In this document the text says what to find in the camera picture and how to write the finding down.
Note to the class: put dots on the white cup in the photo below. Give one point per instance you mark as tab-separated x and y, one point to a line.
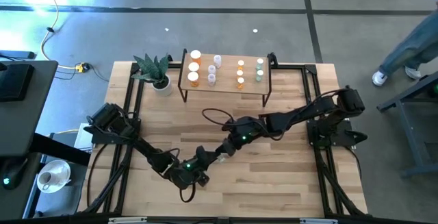
44	179

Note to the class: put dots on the black desk crossbar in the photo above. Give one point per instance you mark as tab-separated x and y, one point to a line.
61	150

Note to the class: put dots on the black aluminium rig frame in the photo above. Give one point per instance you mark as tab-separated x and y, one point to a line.
134	68

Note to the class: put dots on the wooden shelf black metal frame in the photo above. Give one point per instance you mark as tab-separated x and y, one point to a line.
226	85

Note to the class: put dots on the yellow plug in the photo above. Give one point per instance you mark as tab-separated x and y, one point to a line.
80	68

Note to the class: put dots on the white paper box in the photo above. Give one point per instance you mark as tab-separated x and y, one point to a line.
81	140

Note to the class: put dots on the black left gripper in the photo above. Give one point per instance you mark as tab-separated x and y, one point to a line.
190	174

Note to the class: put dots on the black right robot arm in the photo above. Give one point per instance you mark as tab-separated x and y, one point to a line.
308	111

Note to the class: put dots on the green plant in white pot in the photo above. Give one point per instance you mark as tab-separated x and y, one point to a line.
152	69

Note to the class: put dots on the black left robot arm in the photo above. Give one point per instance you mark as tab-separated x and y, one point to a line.
150	152

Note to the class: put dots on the silver metal bracket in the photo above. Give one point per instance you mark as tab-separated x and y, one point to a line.
128	220
318	221

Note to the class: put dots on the black flat box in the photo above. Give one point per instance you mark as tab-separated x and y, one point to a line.
15	81

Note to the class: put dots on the person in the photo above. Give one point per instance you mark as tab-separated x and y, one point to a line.
410	49

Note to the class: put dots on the grey metal trolley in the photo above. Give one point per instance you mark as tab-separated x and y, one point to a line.
405	124

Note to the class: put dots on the dark grey desk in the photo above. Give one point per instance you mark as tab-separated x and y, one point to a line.
20	124

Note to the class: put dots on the black computer mouse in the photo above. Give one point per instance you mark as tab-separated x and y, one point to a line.
13	174

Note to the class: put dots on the black slim bar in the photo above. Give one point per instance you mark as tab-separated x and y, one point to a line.
17	55

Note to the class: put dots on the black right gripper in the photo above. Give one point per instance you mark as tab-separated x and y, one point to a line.
244	131

